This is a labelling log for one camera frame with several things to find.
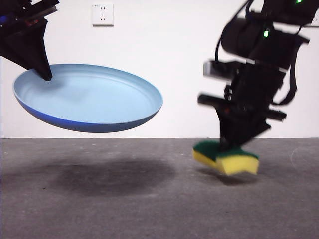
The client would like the yellow sponge with green scourer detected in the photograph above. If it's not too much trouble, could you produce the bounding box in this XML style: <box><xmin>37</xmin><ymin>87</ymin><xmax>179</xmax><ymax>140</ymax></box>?
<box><xmin>192</xmin><ymin>140</ymin><xmax>260</xmax><ymax>176</ymax></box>

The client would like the light blue round plate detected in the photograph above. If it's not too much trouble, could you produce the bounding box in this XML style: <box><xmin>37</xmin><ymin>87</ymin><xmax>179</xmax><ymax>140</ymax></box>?
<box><xmin>12</xmin><ymin>63</ymin><xmax>163</xmax><ymax>133</ymax></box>

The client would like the wide black cable loop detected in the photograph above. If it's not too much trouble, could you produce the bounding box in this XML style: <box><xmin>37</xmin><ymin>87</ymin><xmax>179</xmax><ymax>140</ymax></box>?
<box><xmin>271</xmin><ymin>61</ymin><xmax>299</xmax><ymax>105</ymax></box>

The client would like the pale grey right wrist camera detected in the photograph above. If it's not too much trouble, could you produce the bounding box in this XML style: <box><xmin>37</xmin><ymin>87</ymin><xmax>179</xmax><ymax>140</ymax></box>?
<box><xmin>203</xmin><ymin>59</ymin><xmax>247</xmax><ymax>82</ymax></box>

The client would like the thin black cable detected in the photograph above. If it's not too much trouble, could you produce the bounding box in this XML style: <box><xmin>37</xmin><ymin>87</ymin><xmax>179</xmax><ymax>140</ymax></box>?
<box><xmin>214</xmin><ymin>0</ymin><xmax>255</xmax><ymax>62</ymax></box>

